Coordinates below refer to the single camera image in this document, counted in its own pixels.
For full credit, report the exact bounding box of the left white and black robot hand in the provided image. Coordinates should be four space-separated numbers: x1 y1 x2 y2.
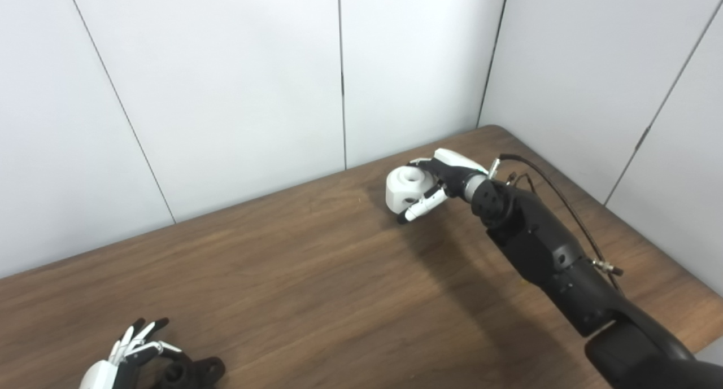
79 317 185 389

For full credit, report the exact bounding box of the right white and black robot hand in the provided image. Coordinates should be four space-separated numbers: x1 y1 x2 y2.
397 148 490 225

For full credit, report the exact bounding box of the round white plastic piece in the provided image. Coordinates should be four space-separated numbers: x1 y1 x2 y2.
386 166 439 215

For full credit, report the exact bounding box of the black flanged holder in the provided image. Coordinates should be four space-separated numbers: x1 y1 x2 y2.
151 356 227 389

